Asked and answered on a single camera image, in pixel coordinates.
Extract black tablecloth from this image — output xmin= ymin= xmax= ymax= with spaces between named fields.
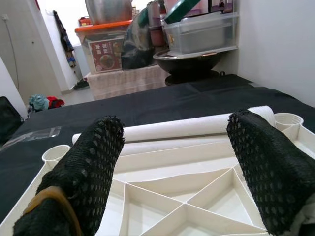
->
xmin=0 ymin=73 xmax=315 ymax=212

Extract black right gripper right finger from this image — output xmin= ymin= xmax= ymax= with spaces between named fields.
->
xmin=226 ymin=109 xmax=311 ymax=236

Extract red cloth bundle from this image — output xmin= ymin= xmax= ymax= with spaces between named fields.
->
xmin=46 ymin=95 xmax=66 ymax=109

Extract large steel pot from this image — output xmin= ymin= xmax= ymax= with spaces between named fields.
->
xmin=85 ymin=0 xmax=135 ymax=25

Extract dark hanging clothes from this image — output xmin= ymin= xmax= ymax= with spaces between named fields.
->
xmin=53 ymin=9 xmax=76 ymax=72

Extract teal cloth bundle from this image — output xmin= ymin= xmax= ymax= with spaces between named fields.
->
xmin=28 ymin=94 xmax=49 ymax=111

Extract maroon plastic pot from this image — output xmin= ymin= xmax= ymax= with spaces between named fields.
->
xmin=149 ymin=26 xmax=165 ymax=47

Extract white plastic table leg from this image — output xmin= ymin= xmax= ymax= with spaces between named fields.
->
xmin=72 ymin=105 xmax=275 ymax=148
xmin=120 ymin=137 xmax=233 ymax=157

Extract beige cloth covered stand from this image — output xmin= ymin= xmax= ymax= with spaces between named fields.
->
xmin=87 ymin=65 xmax=170 ymax=101

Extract clear grey storage box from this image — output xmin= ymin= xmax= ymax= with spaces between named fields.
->
xmin=162 ymin=12 xmax=241 ymax=55

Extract green plastic lid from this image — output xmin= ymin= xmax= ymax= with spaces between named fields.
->
xmin=163 ymin=0 xmax=210 ymax=24

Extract white plastic table top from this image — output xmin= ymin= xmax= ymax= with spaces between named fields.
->
xmin=0 ymin=112 xmax=315 ymax=236

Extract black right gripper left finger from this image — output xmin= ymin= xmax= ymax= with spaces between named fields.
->
xmin=12 ymin=114 xmax=125 ymax=236

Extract black shoe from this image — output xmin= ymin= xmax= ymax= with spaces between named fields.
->
xmin=73 ymin=80 xmax=91 ymax=90

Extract storage box with orange lid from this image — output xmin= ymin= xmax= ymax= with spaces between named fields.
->
xmin=75 ymin=19 xmax=138 ymax=74

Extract large black wok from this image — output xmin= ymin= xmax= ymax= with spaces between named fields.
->
xmin=152 ymin=50 xmax=224 ymax=86

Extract brown rubber band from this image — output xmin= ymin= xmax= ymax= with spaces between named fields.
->
xmin=23 ymin=185 xmax=82 ymax=236

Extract black plastic bag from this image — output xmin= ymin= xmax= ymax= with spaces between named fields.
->
xmin=122 ymin=2 xmax=168 ymax=71

